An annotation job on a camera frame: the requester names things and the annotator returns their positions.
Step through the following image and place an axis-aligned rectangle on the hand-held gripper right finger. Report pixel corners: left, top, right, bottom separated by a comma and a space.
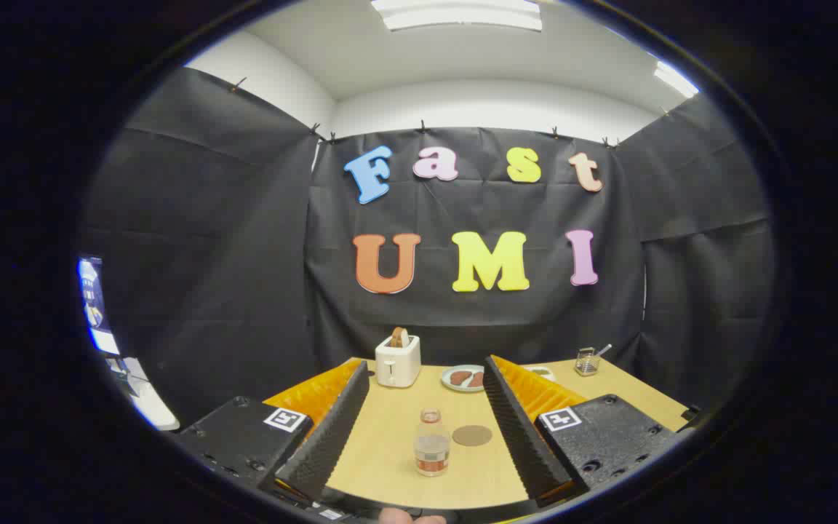
482, 354, 689, 509

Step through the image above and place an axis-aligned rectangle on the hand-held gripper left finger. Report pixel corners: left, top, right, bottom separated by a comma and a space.
172, 358, 370, 510

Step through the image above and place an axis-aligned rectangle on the round brown coaster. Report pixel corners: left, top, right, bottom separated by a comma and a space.
452, 425, 493, 447

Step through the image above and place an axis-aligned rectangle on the clear plastic juice bottle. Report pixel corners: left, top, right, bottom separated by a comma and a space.
413, 409, 452, 477

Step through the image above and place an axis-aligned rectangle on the wooden table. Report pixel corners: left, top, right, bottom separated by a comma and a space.
263, 357, 690, 510

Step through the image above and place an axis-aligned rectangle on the pale round plate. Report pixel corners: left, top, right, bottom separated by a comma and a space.
441, 364, 487, 394

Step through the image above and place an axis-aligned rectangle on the white toaster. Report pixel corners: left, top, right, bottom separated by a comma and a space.
375, 335, 422, 389

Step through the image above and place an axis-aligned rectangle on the black backdrop cloth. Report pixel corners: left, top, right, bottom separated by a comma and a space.
77, 67, 776, 430

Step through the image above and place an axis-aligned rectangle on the bright window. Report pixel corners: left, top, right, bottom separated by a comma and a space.
77, 255, 121, 357

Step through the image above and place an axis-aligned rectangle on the small ceiling light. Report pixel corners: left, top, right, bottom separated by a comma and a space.
653, 60, 700, 99

